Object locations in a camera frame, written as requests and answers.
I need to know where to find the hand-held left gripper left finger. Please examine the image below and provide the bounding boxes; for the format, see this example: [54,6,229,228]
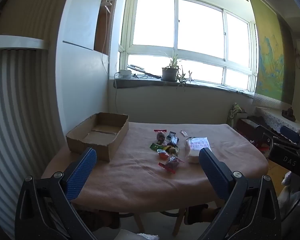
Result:
[14,147,98,240]

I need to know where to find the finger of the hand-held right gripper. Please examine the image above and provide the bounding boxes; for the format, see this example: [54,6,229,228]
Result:
[273,126,300,148]
[255,124,274,146]

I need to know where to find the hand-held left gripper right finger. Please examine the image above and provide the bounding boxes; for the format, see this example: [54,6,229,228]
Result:
[198,147,282,240]

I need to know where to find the dark snack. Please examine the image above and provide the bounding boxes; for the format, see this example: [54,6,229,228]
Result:
[154,129,167,145]
[158,156,185,174]

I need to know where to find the cardboard box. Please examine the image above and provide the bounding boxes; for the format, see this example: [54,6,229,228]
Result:
[66,112,129,162]

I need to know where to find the dark low cabinet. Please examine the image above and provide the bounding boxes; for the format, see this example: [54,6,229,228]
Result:
[236,116,268,156]

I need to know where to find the white lace tablecloth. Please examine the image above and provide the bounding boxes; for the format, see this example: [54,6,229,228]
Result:
[255,106,300,134]

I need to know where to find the dark figurine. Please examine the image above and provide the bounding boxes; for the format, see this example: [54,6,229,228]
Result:
[282,107,297,122]

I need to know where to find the white cloth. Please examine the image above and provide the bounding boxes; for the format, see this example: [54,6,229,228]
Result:
[277,171,294,206]

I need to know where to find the green printed bag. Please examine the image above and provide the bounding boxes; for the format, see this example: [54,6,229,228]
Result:
[227,102,247,128]

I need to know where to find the wooden table leg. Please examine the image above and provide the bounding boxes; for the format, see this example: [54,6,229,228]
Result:
[172,207,188,236]
[133,212,146,234]

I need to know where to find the grey windowsill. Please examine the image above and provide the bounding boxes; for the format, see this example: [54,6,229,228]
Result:
[114,77,255,98]

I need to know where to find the white cabinet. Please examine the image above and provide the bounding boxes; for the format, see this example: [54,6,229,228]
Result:
[57,40,110,136]

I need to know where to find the small trailing plant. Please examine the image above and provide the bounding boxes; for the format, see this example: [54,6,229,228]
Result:
[176,66,191,93]

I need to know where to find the potted plant in grey pot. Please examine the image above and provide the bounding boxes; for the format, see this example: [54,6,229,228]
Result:
[161,51,183,82]

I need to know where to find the white framed window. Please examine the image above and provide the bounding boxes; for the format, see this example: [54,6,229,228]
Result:
[119,0,259,93]

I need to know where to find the landscape wall painting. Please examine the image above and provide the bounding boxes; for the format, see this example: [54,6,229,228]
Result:
[254,12,297,105]

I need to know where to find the ring lamp with dark handle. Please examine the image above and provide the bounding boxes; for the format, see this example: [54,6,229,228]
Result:
[127,64,162,79]

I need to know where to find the white wall shelf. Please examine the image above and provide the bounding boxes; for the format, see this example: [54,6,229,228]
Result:
[0,35,51,52]

